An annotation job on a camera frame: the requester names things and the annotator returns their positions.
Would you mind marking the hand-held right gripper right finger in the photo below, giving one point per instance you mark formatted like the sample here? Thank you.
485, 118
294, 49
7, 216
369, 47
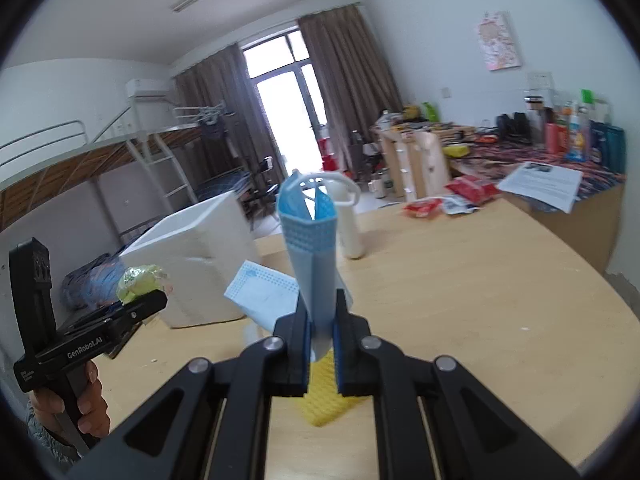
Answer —
342, 360

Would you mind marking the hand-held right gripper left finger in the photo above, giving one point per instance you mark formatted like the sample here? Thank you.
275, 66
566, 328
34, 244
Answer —
300, 360

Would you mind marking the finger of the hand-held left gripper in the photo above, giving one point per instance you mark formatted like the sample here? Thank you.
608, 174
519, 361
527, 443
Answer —
145, 306

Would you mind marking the green yellow plastic bag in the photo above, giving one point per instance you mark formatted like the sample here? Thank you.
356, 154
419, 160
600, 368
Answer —
137, 280

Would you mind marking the yellow mesh sponge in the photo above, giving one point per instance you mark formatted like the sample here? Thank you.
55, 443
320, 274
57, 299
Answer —
322, 400

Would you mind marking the pale blue face mask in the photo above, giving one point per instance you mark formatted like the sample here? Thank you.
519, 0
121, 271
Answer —
260, 292

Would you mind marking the white foam box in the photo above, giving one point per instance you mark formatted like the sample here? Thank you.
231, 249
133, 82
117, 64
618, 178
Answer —
200, 250

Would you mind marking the person's left hand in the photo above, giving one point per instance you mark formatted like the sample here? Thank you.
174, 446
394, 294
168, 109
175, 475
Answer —
92, 400

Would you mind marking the blue checked quilt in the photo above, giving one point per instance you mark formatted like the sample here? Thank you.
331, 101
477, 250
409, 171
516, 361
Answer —
92, 285

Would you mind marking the white metal bunk bed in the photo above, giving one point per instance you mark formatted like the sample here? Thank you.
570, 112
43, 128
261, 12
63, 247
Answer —
180, 135
60, 170

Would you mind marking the white lotion pump bottle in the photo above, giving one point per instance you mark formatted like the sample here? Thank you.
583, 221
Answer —
352, 235

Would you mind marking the white bed ladder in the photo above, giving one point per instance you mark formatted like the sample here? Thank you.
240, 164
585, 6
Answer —
167, 165

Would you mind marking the black folding chair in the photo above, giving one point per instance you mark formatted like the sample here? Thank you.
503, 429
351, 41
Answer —
262, 185

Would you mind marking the small red snack packet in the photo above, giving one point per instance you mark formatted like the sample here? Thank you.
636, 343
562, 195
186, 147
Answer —
424, 208

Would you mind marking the dark hanging clothes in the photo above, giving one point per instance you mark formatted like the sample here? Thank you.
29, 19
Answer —
216, 127

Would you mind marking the white red snack packet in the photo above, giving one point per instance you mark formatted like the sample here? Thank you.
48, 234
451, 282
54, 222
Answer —
457, 206

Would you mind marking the wooden desk with drawers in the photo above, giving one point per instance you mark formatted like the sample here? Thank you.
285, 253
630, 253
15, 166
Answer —
395, 155

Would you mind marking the large red snack packet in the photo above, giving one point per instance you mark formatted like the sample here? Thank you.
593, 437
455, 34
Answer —
470, 189

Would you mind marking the white air conditioner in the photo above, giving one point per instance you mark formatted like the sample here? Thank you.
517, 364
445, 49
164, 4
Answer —
147, 88

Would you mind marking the brown curtain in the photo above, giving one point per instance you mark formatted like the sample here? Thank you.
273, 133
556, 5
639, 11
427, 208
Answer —
220, 100
350, 60

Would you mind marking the yellow packet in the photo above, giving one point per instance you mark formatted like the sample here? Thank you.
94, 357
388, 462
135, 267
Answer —
458, 150

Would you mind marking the glass balcony door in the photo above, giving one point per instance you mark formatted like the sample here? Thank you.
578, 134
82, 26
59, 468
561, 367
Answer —
287, 100

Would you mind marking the green packet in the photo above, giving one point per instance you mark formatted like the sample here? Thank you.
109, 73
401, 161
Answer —
430, 111

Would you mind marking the printed paper sheets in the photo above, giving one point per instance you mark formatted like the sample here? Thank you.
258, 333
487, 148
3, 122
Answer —
542, 185

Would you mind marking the desk with patterned cloth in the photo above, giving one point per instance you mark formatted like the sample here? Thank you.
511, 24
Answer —
590, 220

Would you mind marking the black headphones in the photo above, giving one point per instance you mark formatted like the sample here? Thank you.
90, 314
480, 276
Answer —
514, 127

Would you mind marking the row of toiletry bottles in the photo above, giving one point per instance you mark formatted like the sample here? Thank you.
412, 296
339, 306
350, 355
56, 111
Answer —
580, 132

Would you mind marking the pink cartoon wall poster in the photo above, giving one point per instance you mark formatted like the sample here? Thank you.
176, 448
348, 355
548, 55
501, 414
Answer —
499, 41

